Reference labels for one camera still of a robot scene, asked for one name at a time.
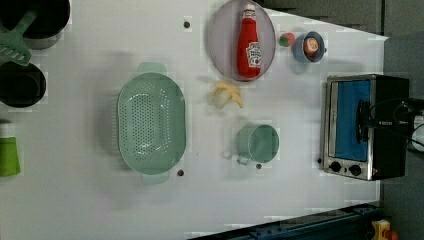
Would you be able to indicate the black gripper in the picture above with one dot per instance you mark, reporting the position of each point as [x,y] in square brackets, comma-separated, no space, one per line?
[394,113]

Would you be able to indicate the black and silver toaster oven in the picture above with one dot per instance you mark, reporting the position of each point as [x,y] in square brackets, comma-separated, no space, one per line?
[371,154]

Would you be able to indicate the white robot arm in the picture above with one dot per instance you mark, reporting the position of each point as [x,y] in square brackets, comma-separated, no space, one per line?
[415,139]

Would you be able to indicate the toy strawberry in bowl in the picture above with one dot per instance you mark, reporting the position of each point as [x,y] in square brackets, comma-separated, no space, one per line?
[311,58]

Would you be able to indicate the blue small bowl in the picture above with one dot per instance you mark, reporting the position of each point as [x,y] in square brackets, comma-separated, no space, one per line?
[298,51]

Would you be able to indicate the toy orange half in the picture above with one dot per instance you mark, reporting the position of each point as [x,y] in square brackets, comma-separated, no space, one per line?
[310,46]

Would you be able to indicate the yellow and red clamp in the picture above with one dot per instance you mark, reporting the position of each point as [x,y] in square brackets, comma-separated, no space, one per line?
[383,231]

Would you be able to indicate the toy strawberry on table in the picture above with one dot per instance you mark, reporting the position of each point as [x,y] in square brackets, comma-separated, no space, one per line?
[287,39]

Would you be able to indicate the green mug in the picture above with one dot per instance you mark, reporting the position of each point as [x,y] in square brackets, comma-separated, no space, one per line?
[258,143]

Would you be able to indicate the red ketchup bottle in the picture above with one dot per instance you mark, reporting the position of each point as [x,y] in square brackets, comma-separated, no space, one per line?
[249,56]

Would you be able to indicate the peeled toy banana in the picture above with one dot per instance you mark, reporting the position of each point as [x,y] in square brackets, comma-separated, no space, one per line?
[225,93]

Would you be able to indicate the grey round plate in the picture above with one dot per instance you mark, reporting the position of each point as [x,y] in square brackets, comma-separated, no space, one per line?
[223,35]

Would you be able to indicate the green perforated colander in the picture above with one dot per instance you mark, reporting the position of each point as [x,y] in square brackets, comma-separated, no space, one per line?
[151,123]

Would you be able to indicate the steel pot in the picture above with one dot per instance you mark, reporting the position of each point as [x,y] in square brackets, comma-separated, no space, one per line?
[46,30]

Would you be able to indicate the black round pan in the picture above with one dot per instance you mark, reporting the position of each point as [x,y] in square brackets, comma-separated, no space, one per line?
[21,86]

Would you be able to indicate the green spatula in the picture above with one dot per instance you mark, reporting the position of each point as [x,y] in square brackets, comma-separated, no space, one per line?
[13,47]

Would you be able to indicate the bright green cup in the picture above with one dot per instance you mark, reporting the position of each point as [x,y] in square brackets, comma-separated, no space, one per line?
[9,160]

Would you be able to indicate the blue metal frame rail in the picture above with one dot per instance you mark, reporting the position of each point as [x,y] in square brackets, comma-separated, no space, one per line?
[350,223]

